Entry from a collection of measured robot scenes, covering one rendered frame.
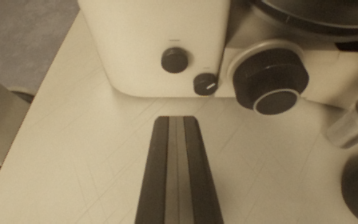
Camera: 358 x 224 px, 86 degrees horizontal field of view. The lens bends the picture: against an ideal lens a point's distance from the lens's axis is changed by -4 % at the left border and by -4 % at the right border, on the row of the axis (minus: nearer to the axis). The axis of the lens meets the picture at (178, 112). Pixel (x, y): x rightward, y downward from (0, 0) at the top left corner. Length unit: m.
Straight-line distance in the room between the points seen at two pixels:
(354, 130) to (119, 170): 0.22
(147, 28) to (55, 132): 0.15
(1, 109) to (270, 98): 0.35
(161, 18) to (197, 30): 0.03
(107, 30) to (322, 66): 0.21
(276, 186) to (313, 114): 0.10
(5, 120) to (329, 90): 0.42
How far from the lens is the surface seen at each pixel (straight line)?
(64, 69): 0.31
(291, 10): 0.24
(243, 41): 0.21
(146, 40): 0.18
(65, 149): 0.23
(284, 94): 0.18
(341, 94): 0.28
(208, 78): 0.20
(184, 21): 0.17
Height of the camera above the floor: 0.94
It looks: 55 degrees down
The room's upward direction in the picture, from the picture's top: 2 degrees clockwise
